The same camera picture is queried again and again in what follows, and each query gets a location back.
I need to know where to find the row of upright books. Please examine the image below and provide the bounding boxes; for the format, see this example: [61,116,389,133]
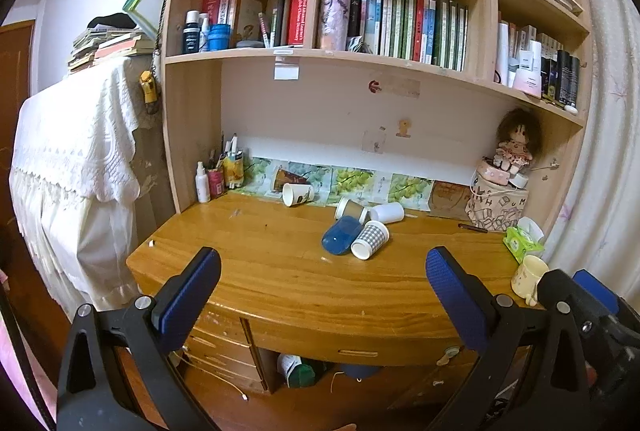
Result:
[346,0,471,72]

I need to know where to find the white floral thermos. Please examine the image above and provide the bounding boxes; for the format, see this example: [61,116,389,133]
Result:
[318,0,350,51]

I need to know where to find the printed canvas bag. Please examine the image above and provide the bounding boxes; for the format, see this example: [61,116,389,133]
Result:
[465,174,529,232]

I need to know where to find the black white bottle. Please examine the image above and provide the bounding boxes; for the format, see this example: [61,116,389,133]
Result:
[182,10,201,54]

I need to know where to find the green white bottle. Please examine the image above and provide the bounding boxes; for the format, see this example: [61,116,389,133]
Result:
[277,354,316,389]

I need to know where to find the green tissue pack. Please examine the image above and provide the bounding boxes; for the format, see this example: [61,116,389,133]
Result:
[502,217,544,264]

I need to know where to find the white printed paper cup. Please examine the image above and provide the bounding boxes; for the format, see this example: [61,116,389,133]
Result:
[282,183,316,207]

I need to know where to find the brown-haired rag doll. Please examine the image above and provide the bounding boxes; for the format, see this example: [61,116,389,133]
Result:
[492,108,542,177]

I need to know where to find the black pen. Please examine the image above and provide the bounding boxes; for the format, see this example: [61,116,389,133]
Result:
[458,223,488,234]

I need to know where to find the blue jar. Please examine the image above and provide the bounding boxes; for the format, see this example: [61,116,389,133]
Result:
[207,23,231,51]

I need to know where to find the wooden bookshelf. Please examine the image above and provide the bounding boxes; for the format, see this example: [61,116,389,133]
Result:
[162,0,591,229]

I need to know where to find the wooden desk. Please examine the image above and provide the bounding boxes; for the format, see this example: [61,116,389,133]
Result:
[127,195,516,397]

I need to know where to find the checkered paper cup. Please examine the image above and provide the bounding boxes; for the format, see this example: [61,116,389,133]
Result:
[350,220,390,261]

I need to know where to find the pink small box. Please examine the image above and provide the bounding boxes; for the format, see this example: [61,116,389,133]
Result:
[476,159,511,186]

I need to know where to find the red dictionary book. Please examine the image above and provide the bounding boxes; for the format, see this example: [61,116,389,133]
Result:
[288,0,308,46]

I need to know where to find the white curtain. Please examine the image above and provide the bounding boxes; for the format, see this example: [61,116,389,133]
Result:
[544,0,640,307]

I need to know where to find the white spray bottle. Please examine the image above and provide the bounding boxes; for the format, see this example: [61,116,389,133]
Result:
[195,162,210,204]

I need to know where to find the stack of books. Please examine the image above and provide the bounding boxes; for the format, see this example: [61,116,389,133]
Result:
[67,13,155,74]

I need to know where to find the cream ceramic mug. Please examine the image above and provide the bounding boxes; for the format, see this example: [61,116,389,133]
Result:
[511,255,549,307]

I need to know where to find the blue plastic cup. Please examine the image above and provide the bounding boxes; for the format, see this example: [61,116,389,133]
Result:
[321,215,362,255]

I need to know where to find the yellow hanging toy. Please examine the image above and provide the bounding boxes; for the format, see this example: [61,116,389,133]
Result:
[139,70,158,107]

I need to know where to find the red pen holder cup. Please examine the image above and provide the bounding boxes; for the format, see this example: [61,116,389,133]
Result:
[207,167,226,198]

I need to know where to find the yellow pen holder can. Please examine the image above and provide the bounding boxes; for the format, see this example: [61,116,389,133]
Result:
[222,134,244,191]

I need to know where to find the white lace cloth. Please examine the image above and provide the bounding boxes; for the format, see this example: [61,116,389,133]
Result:
[9,54,175,317]

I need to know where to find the brown paper cup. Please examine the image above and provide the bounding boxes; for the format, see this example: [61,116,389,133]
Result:
[335,197,369,225]

